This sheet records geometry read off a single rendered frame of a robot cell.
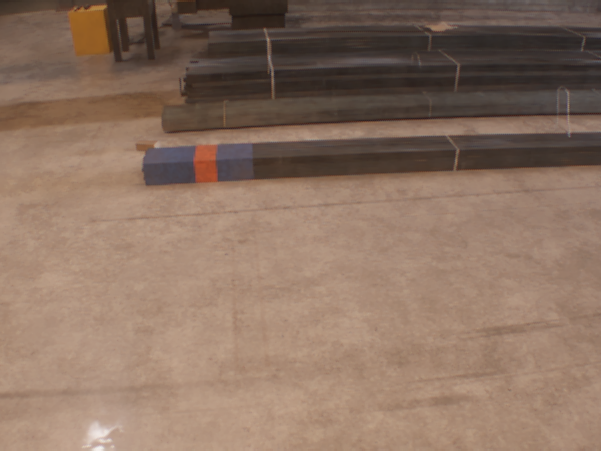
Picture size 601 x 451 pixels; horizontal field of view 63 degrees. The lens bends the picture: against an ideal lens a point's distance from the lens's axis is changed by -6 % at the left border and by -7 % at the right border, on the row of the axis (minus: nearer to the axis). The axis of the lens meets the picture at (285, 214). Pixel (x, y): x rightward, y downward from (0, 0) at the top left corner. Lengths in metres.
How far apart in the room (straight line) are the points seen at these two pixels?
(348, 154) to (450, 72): 1.61
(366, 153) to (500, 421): 1.99
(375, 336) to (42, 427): 1.40
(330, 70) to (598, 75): 2.56
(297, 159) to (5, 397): 2.19
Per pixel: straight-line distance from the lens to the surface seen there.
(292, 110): 4.24
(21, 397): 2.34
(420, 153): 3.59
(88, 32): 7.22
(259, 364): 2.20
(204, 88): 4.40
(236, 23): 6.64
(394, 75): 4.57
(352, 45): 5.09
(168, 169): 3.48
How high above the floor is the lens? 1.64
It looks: 32 degrees down
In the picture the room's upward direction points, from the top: 1 degrees counter-clockwise
